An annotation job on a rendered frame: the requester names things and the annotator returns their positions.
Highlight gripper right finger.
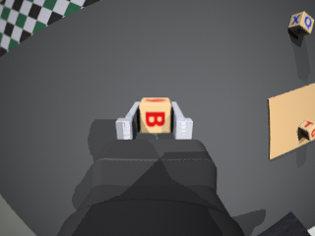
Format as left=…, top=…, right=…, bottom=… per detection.
left=170, top=101, right=193, bottom=140

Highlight tan flat mat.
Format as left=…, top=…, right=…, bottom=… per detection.
left=268, top=83, right=315, bottom=159

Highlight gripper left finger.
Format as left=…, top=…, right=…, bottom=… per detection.
left=116, top=102, right=141, bottom=140

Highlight wooden letter block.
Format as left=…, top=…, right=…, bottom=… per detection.
left=298, top=119, right=315, bottom=141
left=139, top=98, right=171, bottom=133
left=288, top=12, right=314, bottom=36

